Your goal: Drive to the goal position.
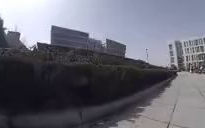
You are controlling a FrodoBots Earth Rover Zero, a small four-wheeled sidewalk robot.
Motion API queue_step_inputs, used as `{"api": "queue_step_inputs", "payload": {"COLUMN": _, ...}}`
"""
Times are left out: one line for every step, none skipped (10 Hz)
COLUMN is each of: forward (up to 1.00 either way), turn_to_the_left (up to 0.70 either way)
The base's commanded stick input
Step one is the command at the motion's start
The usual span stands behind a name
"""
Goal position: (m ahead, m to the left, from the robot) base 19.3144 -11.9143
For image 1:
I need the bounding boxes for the grey multi-storey building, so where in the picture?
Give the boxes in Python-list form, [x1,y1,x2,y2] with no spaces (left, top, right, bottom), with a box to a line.
[36,24,128,59]

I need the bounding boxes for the lamp pole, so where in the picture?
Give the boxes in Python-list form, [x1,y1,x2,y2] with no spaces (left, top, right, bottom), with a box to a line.
[144,48,150,64]

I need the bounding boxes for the dark green hedge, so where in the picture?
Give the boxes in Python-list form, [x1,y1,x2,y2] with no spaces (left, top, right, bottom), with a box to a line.
[0,46,178,118]

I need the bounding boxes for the grey stone kerb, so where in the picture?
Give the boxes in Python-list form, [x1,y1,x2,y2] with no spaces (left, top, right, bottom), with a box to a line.
[0,75,178,128]

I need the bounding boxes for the small grey building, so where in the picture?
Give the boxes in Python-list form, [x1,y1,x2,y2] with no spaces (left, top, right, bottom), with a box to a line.
[5,30,28,50]

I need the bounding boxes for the white building with grid windows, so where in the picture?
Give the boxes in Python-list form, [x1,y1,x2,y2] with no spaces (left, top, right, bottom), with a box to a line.
[167,34,205,72]

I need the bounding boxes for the grey concrete slab pavement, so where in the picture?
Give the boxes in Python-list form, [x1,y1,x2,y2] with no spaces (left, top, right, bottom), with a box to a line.
[99,70,205,128]

